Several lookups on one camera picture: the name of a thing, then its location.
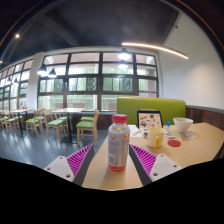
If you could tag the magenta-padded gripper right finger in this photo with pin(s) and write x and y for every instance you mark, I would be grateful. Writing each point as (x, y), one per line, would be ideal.
(146, 161)

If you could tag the wooden dining table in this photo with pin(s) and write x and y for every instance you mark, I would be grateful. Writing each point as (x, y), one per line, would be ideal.
(20, 111)
(68, 110)

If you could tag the wooden green-seated chairs group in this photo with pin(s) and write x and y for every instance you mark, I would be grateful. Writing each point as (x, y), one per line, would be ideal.
(85, 125)

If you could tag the small printed paper slip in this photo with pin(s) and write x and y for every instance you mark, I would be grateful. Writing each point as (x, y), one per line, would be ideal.
(187, 135)

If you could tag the red-capped clear drink bottle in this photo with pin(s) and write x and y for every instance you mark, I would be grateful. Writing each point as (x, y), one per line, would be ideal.
(118, 146)

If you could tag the white paper sheet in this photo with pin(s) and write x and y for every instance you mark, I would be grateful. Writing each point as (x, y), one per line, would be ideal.
(135, 130)

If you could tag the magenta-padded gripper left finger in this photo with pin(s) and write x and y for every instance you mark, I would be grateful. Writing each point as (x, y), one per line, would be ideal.
(77, 162)

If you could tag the green upholstered booth bench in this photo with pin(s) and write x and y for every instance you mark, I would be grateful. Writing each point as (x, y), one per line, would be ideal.
(133, 106)

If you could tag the small blue-capped bottle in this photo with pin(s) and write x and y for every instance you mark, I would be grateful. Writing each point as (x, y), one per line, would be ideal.
(168, 126)

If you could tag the flat round red coaster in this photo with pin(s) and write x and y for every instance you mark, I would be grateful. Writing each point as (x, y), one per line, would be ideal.
(174, 143)

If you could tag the pale yellow mug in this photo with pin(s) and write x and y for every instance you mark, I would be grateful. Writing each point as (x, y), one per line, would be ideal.
(154, 137)

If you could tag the white ceramic bowl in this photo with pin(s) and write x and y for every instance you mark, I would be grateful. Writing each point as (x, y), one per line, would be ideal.
(183, 125)

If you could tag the long curved ceiling light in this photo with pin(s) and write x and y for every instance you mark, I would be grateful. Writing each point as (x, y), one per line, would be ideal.
(156, 47)

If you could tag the black pendant lamps group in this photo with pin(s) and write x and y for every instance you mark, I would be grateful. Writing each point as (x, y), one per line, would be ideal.
(124, 55)

